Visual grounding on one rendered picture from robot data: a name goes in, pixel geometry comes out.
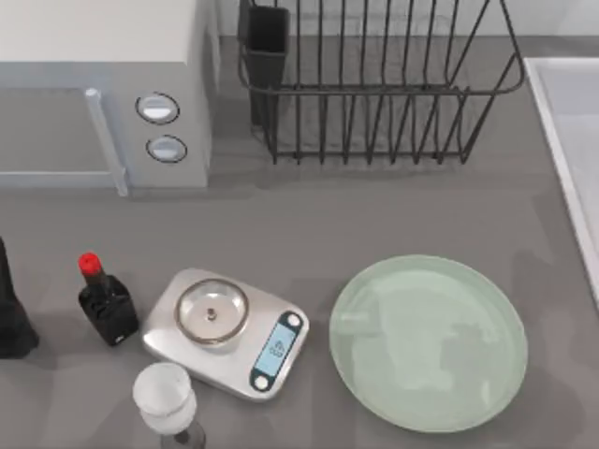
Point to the silver kitchen scale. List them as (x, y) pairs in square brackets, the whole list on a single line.
[(224, 327)]

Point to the small microwave knob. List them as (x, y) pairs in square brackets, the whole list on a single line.
[(166, 149)]

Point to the pale green plate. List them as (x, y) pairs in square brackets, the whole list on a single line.
[(426, 334)]

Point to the dark grey cutlery holder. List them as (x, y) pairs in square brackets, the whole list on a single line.
[(266, 56)]

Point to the large microwave knob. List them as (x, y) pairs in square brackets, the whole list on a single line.
[(157, 108)]

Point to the dark bottle with red cap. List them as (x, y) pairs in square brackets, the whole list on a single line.
[(108, 308)]

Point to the clear wine glass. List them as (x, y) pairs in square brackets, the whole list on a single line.
[(164, 393)]

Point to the pale microwave oven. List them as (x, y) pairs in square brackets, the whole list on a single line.
[(93, 70)]

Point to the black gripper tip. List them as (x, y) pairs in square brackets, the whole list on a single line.
[(10, 322)]

